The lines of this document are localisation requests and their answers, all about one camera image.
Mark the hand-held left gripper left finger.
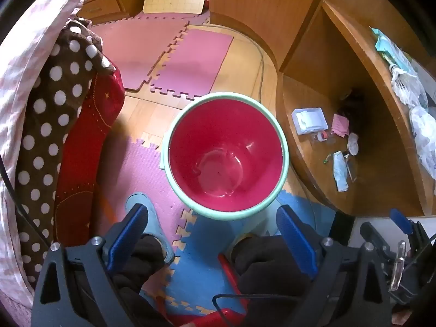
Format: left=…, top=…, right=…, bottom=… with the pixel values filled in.
left=31, top=204, right=149, bottom=327

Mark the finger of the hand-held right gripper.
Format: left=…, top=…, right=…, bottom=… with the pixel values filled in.
left=361, top=222, right=392, bottom=263
left=390, top=208, right=427, bottom=246

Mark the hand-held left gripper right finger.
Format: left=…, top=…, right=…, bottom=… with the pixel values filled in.
left=277, top=206, right=393, bottom=327

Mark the metallic tube black cap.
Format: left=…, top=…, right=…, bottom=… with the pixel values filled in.
left=344, top=150, right=358, bottom=183

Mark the clear plastic bag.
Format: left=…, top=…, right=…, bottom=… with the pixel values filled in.
left=409, top=105, right=436, bottom=178

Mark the white sock orange cuff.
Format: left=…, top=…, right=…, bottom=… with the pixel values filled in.
left=347, top=132, right=360, bottom=155

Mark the clear plastic bottle red label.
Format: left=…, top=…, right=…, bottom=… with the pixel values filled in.
left=311, top=130, right=336, bottom=144

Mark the pink paper sheet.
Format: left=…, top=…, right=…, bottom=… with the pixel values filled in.
left=331, top=113, right=351, bottom=138

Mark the clear plastic blister package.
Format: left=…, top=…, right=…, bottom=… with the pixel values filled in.
left=291, top=107, right=329, bottom=135

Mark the red bucket with green rim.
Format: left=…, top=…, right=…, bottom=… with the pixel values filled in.
left=160, top=92, right=290, bottom=220

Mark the white plastic bag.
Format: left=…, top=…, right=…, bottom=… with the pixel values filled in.
left=390, top=65, right=428, bottom=108

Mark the teal wet wipes pack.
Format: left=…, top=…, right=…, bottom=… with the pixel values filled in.
left=371, top=27, right=418, bottom=75

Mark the metal spring clamp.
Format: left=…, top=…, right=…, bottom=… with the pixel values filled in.
left=392, top=240, right=408, bottom=293

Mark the light blue slipper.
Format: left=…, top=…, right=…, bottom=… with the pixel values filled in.
left=125, top=192, right=175, bottom=266

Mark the person's right leg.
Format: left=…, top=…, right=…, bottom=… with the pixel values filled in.
left=232, top=235, right=319, bottom=302

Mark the pink ribbed foam mat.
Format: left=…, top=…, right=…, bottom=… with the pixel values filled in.
left=97, top=136, right=198, bottom=246

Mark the red patterned blanket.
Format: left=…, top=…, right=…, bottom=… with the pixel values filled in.
left=54, top=71, right=126, bottom=247

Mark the brown polka dot blanket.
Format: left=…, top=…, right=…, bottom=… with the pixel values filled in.
left=15, top=19, right=114, bottom=281

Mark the large dusty pink foam mat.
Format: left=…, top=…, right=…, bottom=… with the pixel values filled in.
left=91, top=13, right=191, bottom=92

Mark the black cable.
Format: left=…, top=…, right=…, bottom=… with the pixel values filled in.
left=0, top=153, right=50, bottom=247

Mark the grey floor cable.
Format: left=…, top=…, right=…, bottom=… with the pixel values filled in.
left=201, top=23, right=270, bottom=101

